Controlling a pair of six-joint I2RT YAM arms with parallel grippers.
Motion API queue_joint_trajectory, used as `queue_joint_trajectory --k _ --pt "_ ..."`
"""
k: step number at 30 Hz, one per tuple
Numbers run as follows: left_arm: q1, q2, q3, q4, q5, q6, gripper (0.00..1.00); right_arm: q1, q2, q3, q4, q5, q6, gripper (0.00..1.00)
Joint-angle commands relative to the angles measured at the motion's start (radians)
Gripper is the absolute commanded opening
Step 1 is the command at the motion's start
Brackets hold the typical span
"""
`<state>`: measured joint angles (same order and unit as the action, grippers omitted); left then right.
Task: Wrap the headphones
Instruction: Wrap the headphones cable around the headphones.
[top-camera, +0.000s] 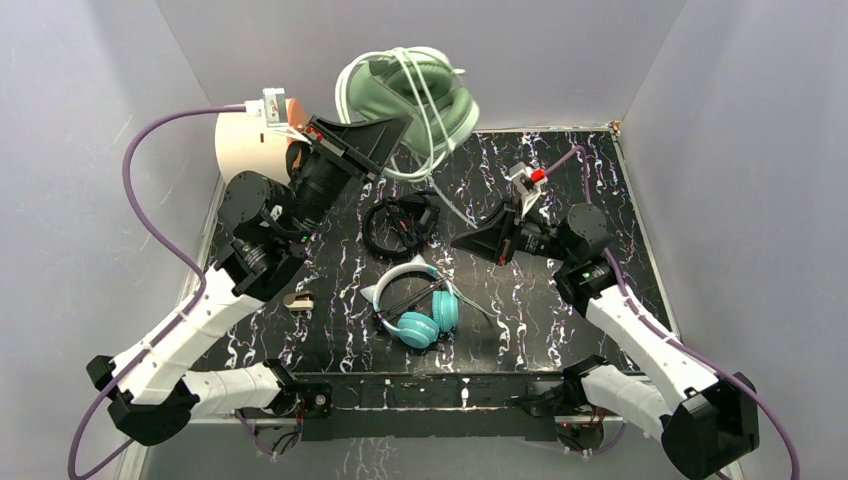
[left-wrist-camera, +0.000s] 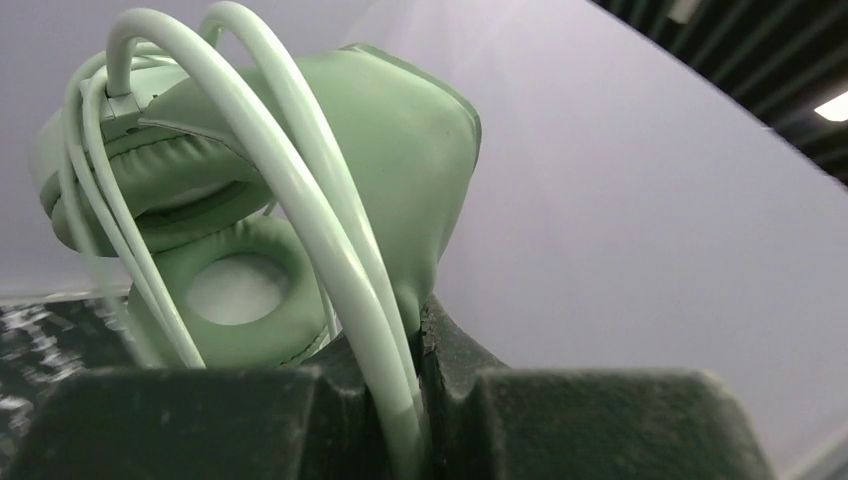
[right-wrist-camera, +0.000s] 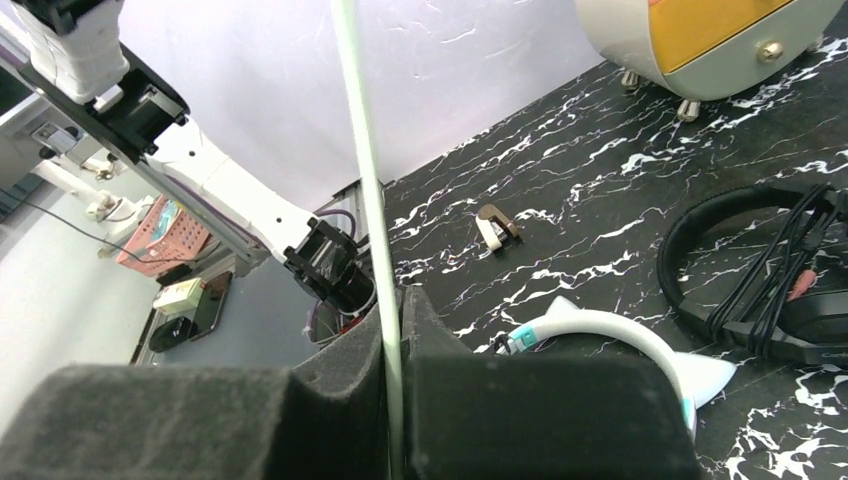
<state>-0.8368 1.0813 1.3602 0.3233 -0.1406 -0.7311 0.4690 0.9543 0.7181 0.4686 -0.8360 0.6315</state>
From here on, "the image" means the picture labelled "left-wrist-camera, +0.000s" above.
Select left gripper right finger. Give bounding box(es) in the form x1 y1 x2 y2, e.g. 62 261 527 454
420 299 774 479

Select green headphone cable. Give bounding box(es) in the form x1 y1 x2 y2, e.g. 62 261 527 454
59 0 432 480

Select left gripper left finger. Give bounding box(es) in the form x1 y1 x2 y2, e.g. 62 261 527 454
3 337 390 479

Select green headphones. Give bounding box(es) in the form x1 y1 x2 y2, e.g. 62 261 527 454
103 44 481 368

